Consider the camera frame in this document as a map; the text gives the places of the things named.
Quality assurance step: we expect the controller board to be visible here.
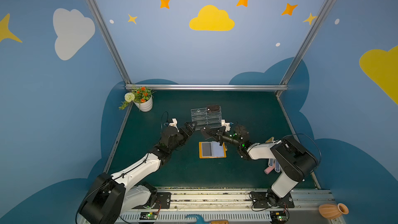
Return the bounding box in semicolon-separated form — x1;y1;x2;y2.
140;212;158;221
270;212;289;224

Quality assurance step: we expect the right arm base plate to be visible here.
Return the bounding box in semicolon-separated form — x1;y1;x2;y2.
249;191;295;209

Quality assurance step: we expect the aluminium frame right post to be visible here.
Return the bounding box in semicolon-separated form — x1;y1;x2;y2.
280;0;337;87

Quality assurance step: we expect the aluminium frame post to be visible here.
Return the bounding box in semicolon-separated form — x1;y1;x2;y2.
85;0;131;84
280;0;337;87

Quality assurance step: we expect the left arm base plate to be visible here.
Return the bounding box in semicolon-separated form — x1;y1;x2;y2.
133;192;172;209

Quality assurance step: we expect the potted flower plant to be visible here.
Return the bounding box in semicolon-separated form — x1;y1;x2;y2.
119;87;153;112

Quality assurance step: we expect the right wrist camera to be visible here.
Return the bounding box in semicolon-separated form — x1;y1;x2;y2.
221;119;233;132

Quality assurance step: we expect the aluminium frame left post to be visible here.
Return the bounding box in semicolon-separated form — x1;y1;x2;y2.
85;0;131;84

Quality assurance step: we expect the clear plastic organizer tray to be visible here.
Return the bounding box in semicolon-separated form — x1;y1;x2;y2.
191;107;222;131

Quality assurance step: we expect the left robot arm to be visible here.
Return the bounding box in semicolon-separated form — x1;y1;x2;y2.
77;121;197;224

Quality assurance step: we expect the terracotta clay vase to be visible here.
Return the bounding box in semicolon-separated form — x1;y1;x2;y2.
318;203;349;220

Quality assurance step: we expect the teal handled tool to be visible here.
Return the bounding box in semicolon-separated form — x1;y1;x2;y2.
185;214;229;224

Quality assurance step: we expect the yellow leather card holder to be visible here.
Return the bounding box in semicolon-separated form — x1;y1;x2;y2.
199;141;227;159

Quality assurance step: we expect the left controller board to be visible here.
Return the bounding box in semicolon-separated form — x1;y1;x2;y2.
140;212;158;221

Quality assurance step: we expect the right controller board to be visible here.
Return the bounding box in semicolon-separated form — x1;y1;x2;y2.
270;212;289;224

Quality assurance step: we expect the aluminium frame rear bar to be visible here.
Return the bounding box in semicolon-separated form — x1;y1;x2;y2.
125;84;288;92

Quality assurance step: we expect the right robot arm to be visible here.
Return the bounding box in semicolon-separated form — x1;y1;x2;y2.
201;125;320;201

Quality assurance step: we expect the aluminium front rail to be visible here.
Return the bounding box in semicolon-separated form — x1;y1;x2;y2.
115;187;346;224

